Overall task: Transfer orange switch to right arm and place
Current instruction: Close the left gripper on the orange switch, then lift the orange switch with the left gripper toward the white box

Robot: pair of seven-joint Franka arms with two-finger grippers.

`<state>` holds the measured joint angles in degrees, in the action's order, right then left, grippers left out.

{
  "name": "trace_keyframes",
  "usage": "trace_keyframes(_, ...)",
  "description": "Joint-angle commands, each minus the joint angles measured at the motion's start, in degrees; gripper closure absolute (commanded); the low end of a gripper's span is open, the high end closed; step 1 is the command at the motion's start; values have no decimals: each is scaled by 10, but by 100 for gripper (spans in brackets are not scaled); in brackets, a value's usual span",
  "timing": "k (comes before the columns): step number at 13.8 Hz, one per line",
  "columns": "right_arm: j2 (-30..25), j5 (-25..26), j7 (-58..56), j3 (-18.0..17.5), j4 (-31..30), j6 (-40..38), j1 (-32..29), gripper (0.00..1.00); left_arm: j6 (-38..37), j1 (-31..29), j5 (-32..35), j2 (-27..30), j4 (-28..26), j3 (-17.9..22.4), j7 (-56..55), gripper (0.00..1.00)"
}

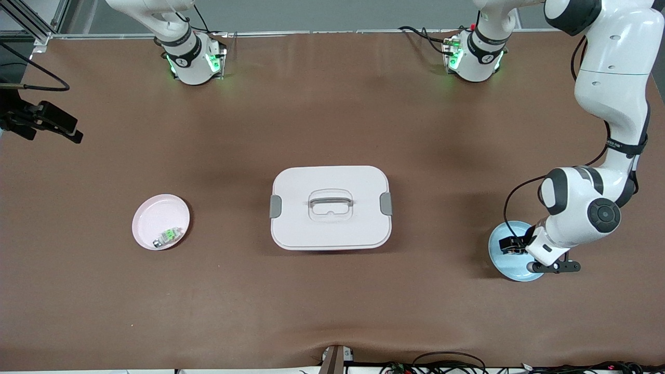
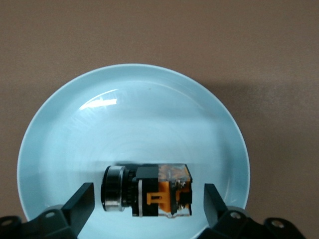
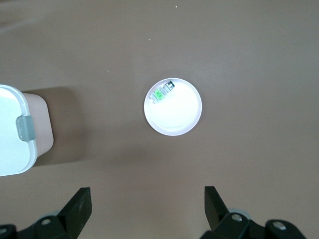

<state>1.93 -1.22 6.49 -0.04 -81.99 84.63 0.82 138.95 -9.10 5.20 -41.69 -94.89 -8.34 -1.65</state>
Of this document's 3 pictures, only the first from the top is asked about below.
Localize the black left base cable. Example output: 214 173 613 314
399 25 460 57

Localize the black looped cable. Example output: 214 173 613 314
412 351 487 374

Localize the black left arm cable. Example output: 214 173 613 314
503 36 614 241

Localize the white lidded box grey handle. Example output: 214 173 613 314
269 165 393 251

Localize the black right base cable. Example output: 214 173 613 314
179 4 228 38

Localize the pink round plate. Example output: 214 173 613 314
131 194 191 251

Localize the green switch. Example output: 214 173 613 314
153 226 183 248

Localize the brown table mat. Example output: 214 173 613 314
0 29 665 372

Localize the black base cable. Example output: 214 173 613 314
179 4 228 38
399 25 460 57

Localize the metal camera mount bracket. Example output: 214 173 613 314
320 344 355 374

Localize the light blue round plate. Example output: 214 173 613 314
488 220 551 283

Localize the tangled cable bundle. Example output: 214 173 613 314
520 360 665 374

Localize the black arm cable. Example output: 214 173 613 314
0 43 70 92
503 36 614 241

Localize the aluminium frame post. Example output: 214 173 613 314
0 0 71 46

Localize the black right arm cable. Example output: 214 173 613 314
0 43 70 92

